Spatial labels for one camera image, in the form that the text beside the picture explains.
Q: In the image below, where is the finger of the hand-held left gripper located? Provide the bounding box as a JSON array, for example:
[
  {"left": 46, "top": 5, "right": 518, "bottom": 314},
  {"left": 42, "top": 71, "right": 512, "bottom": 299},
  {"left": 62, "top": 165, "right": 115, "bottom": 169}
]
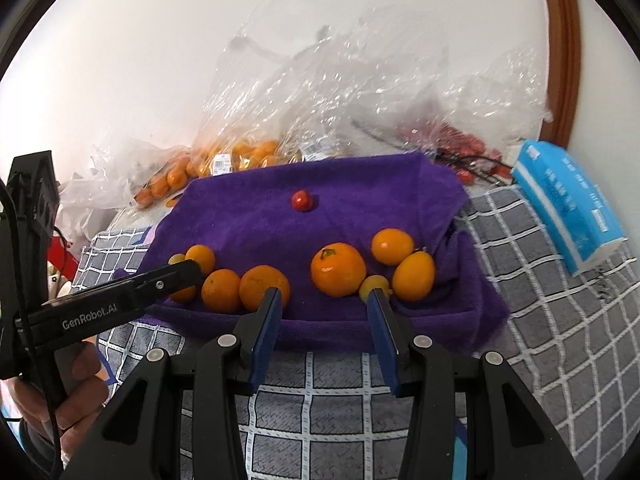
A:
[{"left": 122, "top": 258, "right": 204, "bottom": 312}]

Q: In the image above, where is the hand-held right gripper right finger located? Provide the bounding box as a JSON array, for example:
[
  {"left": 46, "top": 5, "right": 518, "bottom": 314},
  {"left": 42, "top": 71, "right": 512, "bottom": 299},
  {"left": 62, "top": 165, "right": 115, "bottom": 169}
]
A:
[{"left": 367, "top": 289, "right": 583, "bottom": 480}]

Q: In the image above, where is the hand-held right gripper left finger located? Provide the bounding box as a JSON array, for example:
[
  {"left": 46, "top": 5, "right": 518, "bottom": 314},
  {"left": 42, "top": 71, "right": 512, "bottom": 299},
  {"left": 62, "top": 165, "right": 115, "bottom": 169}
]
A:
[{"left": 62, "top": 287, "right": 284, "bottom": 480}]

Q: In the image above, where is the small orange kumquat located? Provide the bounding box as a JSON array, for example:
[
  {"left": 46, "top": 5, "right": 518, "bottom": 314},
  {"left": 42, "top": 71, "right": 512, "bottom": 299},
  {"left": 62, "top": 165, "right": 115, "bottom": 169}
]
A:
[
  {"left": 371, "top": 228, "right": 416, "bottom": 267},
  {"left": 391, "top": 251, "right": 436, "bottom": 303}
]

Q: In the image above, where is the person's left hand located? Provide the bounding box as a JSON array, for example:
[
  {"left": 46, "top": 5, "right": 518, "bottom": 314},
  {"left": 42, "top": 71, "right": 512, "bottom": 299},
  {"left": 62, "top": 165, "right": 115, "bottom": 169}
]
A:
[{"left": 9, "top": 341, "right": 110, "bottom": 458}]

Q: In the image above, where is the red paper bag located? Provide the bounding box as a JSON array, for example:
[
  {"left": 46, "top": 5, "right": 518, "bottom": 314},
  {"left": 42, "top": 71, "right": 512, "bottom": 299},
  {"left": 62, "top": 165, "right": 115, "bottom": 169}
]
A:
[{"left": 47, "top": 240, "right": 81, "bottom": 286}]

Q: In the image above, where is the clear bag of tangerines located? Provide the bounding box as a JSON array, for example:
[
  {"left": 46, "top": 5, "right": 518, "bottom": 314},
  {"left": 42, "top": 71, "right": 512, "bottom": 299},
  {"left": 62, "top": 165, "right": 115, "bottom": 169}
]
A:
[{"left": 57, "top": 142, "right": 197, "bottom": 241}]

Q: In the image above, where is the purple towel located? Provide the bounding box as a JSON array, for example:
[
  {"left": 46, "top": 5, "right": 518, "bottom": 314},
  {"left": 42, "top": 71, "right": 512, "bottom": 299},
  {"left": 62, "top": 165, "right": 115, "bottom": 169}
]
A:
[{"left": 136, "top": 152, "right": 511, "bottom": 353}]

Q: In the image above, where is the grey checked star blanket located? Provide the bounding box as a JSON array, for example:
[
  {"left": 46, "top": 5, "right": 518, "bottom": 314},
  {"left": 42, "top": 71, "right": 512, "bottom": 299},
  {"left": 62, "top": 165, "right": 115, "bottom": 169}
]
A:
[{"left": 65, "top": 185, "right": 640, "bottom": 480}]

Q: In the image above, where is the clear bag of kumquats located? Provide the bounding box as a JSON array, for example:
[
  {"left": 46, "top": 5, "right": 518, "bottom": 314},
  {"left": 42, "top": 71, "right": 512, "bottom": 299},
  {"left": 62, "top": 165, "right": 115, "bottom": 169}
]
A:
[{"left": 192, "top": 0, "right": 353, "bottom": 179}]

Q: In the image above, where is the blue tissue pack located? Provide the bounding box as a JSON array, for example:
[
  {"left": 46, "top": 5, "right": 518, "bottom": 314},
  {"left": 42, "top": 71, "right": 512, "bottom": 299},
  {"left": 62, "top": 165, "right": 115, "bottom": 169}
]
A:
[{"left": 511, "top": 140, "right": 628, "bottom": 277}]

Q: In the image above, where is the clear bag of red tomatoes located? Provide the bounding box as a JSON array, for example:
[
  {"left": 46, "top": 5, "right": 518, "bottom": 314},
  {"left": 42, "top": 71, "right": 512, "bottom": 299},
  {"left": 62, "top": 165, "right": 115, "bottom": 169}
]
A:
[{"left": 350, "top": 45, "right": 557, "bottom": 187}]

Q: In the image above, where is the brown wooden door frame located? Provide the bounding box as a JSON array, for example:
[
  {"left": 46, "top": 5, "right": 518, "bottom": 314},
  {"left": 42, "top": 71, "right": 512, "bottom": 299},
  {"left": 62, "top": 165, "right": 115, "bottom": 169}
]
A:
[{"left": 537, "top": 0, "right": 583, "bottom": 148}]

